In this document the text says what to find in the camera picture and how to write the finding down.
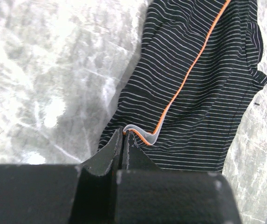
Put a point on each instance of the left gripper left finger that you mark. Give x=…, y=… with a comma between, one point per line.
x=63, y=193

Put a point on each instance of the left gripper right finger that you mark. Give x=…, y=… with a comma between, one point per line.
x=149, y=195

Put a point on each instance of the black striped underwear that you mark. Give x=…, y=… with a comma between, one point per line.
x=196, y=76

